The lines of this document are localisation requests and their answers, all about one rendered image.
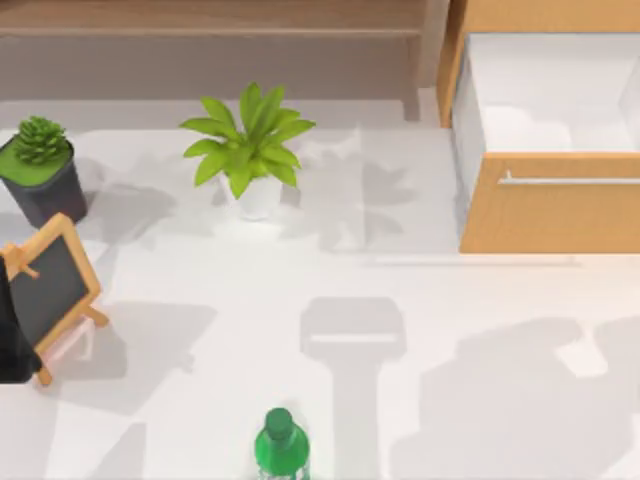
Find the leafy plant in white pot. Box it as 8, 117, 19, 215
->
178, 81, 317, 222

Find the green bottle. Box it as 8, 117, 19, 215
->
253, 407, 313, 480

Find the wooden cupboard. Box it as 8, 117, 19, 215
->
437, 0, 640, 129

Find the pale wooden drawer front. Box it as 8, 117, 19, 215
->
458, 152, 640, 255

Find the wooden open shelf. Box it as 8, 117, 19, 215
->
0, 0, 451, 122

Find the pulled-out drawer grey inside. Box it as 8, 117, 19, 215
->
450, 32, 640, 221

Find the framed blackboard on wooden easel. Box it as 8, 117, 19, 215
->
0, 211, 110, 387

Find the succulent in dark grey pot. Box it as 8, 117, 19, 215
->
0, 115, 89, 229

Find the long metal drawer handle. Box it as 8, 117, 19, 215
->
497, 170, 640, 187

